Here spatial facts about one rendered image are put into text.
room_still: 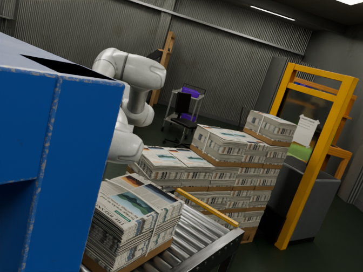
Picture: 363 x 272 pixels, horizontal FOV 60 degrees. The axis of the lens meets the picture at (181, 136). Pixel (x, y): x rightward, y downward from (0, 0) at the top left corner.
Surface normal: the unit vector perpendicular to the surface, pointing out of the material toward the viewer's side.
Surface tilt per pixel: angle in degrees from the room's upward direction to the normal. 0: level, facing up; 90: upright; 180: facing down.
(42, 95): 90
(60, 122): 90
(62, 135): 90
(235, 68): 90
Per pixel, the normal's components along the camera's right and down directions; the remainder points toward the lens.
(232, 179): 0.54, 0.36
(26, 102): 0.77, 0.37
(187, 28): 0.02, 0.25
